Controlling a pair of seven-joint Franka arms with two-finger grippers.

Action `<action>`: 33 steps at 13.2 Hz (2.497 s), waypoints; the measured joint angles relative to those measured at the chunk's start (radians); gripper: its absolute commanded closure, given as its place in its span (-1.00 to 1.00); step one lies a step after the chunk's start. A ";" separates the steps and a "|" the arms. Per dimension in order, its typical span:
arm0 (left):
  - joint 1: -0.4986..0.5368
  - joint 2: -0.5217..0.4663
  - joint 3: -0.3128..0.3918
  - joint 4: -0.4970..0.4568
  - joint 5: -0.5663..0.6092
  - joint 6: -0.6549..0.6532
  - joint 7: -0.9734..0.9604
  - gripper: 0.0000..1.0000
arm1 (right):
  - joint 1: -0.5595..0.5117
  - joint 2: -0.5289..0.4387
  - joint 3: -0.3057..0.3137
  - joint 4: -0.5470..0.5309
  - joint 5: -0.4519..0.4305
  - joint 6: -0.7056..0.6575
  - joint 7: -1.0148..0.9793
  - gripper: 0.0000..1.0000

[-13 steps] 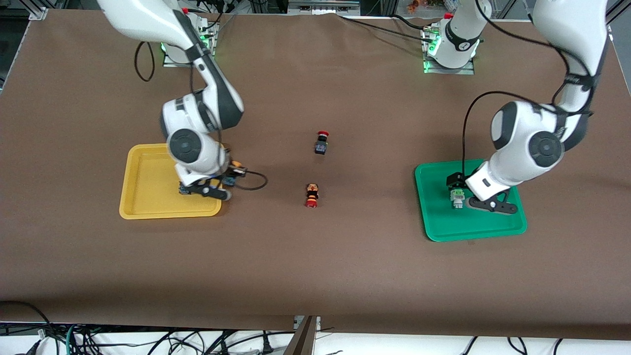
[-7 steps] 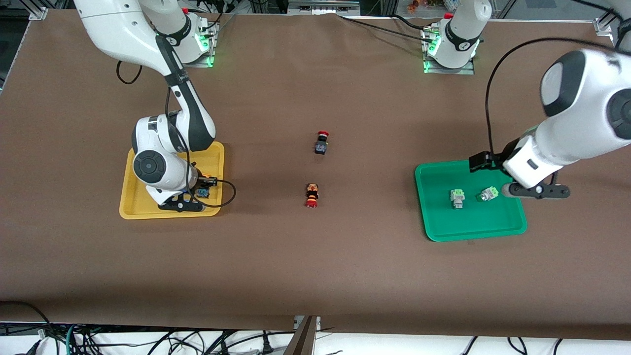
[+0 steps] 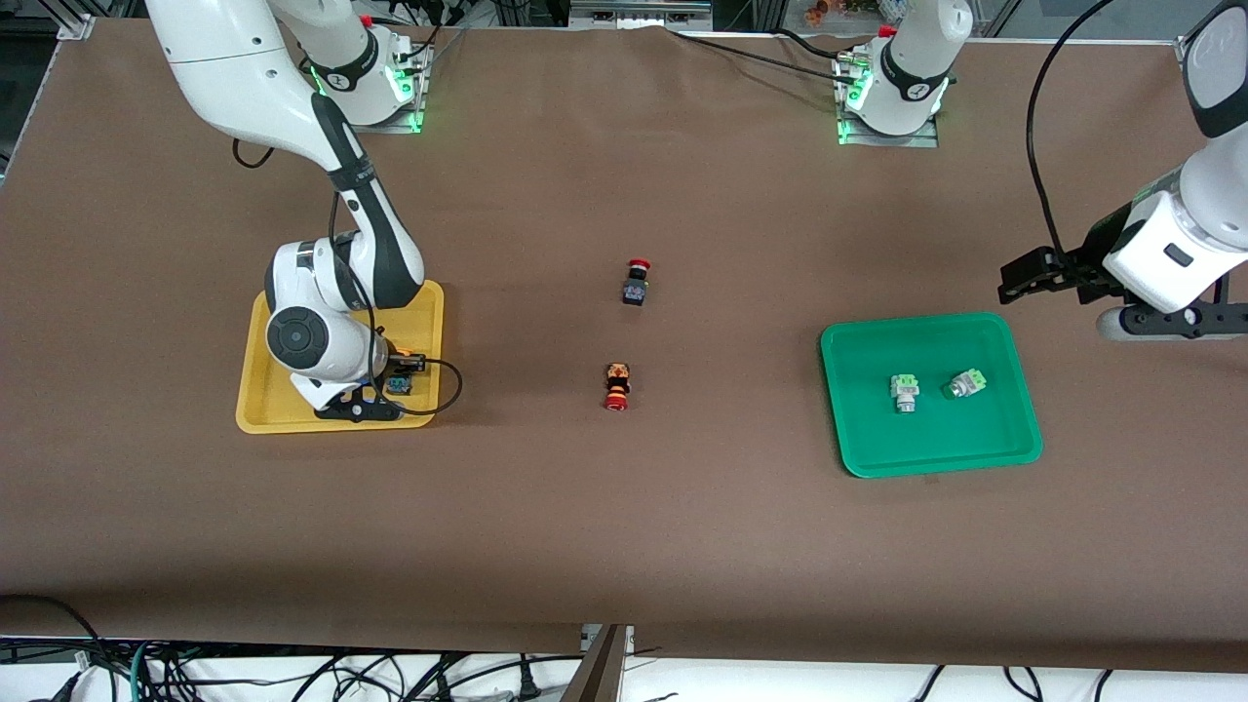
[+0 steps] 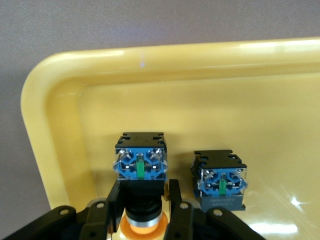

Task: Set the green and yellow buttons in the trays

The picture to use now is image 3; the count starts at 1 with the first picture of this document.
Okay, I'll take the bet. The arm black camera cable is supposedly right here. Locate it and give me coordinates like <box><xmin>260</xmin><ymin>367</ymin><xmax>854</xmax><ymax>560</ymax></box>
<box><xmin>232</xmin><ymin>136</ymin><xmax>463</xmax><ymax>420</ymax></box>
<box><xmin>1026</xmin><ymin>0</ymin><xmax>1122</xmax><ymax>284</ymax></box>

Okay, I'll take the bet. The dark table leg post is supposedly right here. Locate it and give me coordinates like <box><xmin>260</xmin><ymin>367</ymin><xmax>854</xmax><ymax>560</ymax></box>
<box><xmin>561</xmin><ymin>626</ymin><xmax>627</xmax><ymax>702</ymax></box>

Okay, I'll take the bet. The brown table mat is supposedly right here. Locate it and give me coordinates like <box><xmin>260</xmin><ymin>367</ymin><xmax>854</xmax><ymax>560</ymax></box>
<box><xmin>0</xmin><ymin>19</ymin><xmax>1248</xmax><ymax>674</ymax></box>

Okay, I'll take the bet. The green plastic tray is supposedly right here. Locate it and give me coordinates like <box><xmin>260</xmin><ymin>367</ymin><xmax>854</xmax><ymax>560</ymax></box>
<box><xmin>819</xmin><ymin>311</ymin><xmax>1044</xmax><ymax>480</ymax></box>

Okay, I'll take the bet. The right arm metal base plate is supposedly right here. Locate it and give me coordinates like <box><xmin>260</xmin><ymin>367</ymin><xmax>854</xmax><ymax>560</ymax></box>
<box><xmin>322</xmin><ymin>39</ymin><xmax>430</xmax><ymax>135</ymax></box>

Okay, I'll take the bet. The yellow plastic tray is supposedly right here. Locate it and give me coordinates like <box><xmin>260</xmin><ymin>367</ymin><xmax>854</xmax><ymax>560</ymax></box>
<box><xmin>235</xmin><ymin>280</ymin><xmax>446</xmax><ymax>435</ymax></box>

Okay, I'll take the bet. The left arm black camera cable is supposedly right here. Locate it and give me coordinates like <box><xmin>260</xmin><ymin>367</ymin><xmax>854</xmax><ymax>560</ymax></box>
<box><xmin>1026</xmin><ymin>0</ymin><xmax>1122</xmax><ymax>284</ymax></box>

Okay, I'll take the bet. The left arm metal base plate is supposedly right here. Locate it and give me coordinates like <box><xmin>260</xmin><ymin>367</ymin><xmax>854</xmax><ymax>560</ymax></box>
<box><xmin>837</xmin><ymin>54</ymin><xmax>940</xmax><ymax>149</ymax></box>

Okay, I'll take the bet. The black cable on mat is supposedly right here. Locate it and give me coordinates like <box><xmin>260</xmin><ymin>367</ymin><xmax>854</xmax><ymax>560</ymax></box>
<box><xmin>666</xmin><ymin>26</ymin><xmax>864</xmax><ymax>79</ymax></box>

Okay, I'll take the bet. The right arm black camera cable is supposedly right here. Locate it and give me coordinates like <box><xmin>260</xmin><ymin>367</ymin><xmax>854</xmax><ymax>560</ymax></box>
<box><xmin>232</xmin><ymin>136</ymin><xmax>463</xmax><ymax>420</ymax></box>

